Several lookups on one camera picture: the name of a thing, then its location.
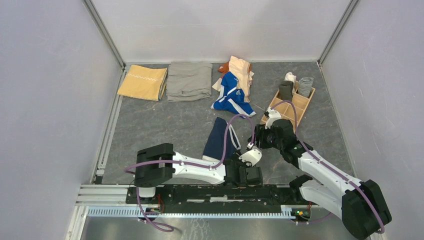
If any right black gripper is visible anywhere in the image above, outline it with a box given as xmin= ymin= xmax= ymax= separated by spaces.
xmin=247 ymin=123 xmax=284 ymax=150

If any navy blue white-trimmed underwear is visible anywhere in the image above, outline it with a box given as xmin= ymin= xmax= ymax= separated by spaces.
xmin=202 ymin=117 xmax=241 ymax=162

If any olive boxer briefs beige waistband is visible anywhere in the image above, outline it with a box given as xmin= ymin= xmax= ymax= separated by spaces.
xmin=278 ymin=80 xmax=294 ymax=101

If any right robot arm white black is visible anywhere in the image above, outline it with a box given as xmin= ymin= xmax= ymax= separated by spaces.
xmin=254 ymin=119 xmax=392 ymax=240

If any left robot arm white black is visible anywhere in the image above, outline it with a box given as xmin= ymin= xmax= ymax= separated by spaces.
xmin=125 ymin=143 xmax=263 ymax=204

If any royal blue white-striped underwear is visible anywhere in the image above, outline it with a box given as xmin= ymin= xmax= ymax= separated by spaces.
xmin=210 ymin=72 xmax=256 ymax=118

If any peach orange underwear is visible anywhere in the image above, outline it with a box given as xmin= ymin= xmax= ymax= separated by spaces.
xmin=212 ymin=56 xmax=254 ymax=103

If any wooden compartment organizer box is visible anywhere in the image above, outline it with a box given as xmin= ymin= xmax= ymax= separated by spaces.
xmin=265 ymin=80 xmax=315 ymax=132

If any rolled grey striped cloth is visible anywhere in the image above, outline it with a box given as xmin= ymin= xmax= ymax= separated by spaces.
xmin=297 ymin=77 xmax=314 ymax=98

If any rolled white cloth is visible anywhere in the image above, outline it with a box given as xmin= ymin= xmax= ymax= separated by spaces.
xmin=283 ymin=72 xmax=297 ymax=93

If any folded grey cloth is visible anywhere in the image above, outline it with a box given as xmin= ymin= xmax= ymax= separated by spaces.
xmin=166 ymin=62 xmax=213 ymax=102

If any folded yellow cloth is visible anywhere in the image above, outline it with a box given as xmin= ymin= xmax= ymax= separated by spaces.
xmin=117 ymin=65 xmax=168 ymax=101

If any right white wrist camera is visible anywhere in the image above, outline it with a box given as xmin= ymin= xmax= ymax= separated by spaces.
xmin=264 ymin=107 xmax=282 ymax=129

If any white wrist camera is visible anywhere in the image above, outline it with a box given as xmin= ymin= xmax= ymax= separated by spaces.
xmin=264 ymin=107 xmax=282 ymax=129
xmin=238 ymin=147 xmax=263 ymax=167

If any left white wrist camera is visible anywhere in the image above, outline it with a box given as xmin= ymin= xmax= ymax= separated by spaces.
xmin=238 ymin=147 xmax=263 ymax=167

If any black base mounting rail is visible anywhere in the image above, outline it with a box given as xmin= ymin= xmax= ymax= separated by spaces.
xmin=140 ymin=184 xmax=316 ymax=214

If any right corner aluminium post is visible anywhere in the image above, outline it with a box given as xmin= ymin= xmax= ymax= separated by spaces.
xmin=317 ymin=0 xmax=360 ymax=68

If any corner aluminium post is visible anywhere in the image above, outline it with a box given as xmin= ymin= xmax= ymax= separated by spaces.
xmin=317 ymin=0 xmax=360 ymax=68
xmin=82 ymin=0 xmax=126 ymax=69

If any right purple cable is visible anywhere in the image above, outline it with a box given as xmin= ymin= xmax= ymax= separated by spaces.
xmin=268 ymin=99 xmax=386 ymax=235

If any aluminium frame rail front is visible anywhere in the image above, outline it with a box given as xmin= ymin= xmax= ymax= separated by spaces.
xmin=75 ymin=184 xmax=377 ymax=220

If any left corner aluminium post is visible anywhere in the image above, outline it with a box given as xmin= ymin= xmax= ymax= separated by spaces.
xmin=82 ymin=0 xmax=126 ymax=69

